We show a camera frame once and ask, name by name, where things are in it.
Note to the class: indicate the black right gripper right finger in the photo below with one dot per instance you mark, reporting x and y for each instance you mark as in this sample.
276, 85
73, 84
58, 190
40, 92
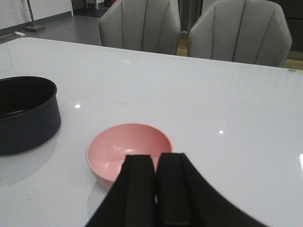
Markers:
186, 199

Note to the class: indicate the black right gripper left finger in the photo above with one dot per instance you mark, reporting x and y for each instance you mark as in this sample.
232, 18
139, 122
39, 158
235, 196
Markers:
131, 200

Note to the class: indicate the pink plastic bowl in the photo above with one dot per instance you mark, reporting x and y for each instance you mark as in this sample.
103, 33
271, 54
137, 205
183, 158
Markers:
107, 150

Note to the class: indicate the dark blue saucepan purple handle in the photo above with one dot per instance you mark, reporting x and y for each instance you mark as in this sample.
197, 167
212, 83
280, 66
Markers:
29, 113

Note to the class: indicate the left grey upholstered chair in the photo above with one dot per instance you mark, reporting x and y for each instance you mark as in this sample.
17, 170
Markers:
142, 25

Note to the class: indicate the grey upholstered chair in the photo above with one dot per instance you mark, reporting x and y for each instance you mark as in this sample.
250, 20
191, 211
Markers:
245, 31
142, 25

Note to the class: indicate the right grey upholstered chair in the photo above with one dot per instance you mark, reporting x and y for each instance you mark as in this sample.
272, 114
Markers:
245, 31

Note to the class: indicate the floor stand base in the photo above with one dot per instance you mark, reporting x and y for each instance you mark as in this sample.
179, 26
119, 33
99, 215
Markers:
33, 27

